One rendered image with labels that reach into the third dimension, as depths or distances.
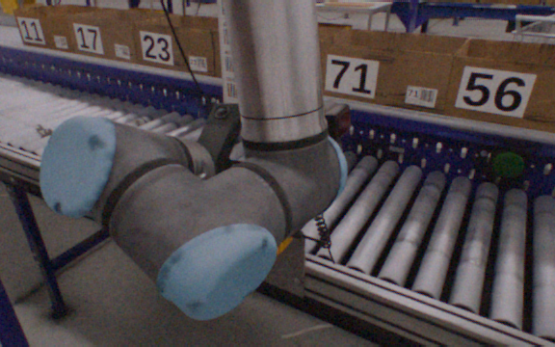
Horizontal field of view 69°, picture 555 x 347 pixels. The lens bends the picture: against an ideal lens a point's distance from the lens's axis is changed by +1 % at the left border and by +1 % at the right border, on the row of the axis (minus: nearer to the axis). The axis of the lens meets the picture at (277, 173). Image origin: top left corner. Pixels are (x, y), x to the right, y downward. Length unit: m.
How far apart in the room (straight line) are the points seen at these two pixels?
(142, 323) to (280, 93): 1.49
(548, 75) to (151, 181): 1.01
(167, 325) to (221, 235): 1.44
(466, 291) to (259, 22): 0.62
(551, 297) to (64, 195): 0.78
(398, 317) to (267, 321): 0.97
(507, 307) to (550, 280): 0.13
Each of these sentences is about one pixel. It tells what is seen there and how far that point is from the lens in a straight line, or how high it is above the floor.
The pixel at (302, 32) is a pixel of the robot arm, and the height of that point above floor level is 1.22.
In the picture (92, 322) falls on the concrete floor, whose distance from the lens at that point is 1.84.
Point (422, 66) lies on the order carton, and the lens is 1.19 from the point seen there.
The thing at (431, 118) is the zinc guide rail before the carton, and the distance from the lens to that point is 1.17.
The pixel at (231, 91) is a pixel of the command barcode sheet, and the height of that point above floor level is 1.07.
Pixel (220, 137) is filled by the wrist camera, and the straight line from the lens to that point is 0.54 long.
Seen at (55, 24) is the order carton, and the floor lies 1.00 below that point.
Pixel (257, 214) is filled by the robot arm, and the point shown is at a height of 1.09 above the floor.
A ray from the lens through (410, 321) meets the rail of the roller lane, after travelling 0.79.
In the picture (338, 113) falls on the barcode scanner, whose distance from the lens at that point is 0.57.
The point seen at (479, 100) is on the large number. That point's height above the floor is 0.94.
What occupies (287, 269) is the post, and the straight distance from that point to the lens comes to 0.82.
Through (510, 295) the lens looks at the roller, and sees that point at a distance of 0.85.
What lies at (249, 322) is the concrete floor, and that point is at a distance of 1.69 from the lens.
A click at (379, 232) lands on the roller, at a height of 0.75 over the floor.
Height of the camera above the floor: 1.28
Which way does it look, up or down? 29 degrees down
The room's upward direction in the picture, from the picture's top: straight up
